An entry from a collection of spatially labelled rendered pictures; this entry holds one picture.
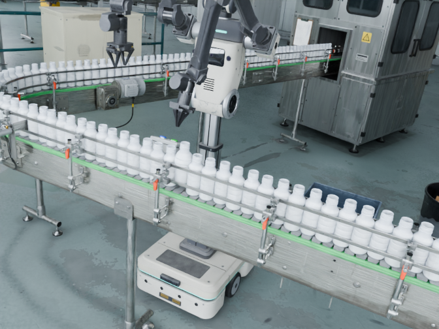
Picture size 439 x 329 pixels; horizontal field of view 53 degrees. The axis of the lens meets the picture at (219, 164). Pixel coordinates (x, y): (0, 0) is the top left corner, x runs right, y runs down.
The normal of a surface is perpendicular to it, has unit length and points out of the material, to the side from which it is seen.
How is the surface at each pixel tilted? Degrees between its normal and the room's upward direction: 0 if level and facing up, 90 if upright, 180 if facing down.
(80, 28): 90
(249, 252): 90
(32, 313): 0
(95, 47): 90
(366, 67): 90
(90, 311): 0
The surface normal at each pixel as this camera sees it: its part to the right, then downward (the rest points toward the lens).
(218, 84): -0.47, 0.32
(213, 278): 0.10, -0.91
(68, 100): 0.69, 0.36
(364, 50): -0.72, 0.22
